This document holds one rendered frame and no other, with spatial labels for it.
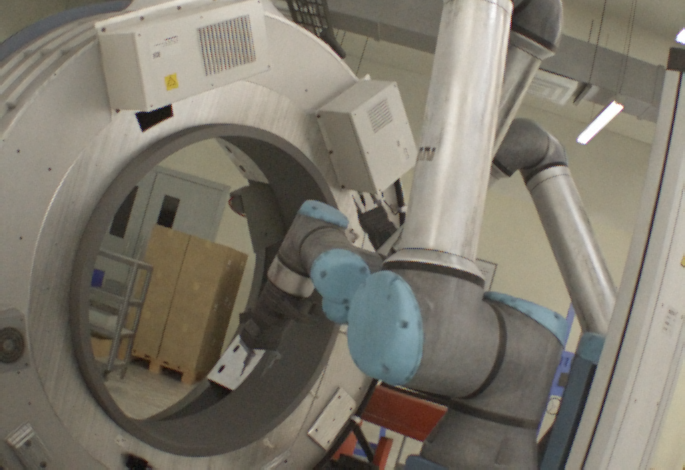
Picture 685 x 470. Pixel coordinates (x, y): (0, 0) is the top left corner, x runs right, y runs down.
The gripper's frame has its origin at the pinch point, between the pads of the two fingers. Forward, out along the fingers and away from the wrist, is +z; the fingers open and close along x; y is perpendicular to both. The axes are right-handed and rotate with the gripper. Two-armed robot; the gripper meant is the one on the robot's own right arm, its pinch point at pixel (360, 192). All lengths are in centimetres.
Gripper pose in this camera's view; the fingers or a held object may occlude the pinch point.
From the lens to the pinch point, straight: 242.0
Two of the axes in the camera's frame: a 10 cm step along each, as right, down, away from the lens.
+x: 9.1, -3.9, 1.5
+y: 1.4, 6.1, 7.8
